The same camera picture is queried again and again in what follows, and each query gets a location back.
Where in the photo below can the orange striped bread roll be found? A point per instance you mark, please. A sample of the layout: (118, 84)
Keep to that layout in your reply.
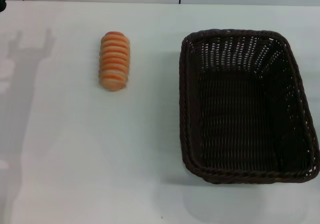
(114, 61)

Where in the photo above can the dark brown wicker basket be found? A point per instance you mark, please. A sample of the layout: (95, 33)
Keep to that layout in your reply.
(250, 113)

